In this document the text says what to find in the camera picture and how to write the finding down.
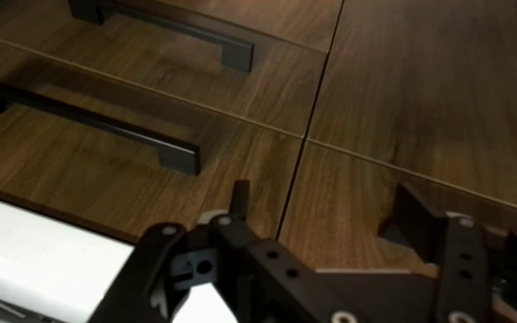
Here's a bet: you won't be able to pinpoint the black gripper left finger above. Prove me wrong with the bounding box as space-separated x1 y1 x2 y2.
88 223 219 323

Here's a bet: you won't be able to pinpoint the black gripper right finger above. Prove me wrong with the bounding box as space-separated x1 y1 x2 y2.
379 183 492 323

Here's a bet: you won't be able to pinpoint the dark wood base cabinets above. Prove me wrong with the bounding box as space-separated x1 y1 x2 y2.
0 0 517 269

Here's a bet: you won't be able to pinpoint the black upper drawer handle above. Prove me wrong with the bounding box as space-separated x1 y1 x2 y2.
66 0 255 72

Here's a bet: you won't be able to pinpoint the black drawer handle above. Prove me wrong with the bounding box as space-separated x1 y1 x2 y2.
0 83 201 176
66 0 255 72

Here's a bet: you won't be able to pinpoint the black lower drawer handle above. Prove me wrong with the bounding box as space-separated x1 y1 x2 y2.
0 83 201 176

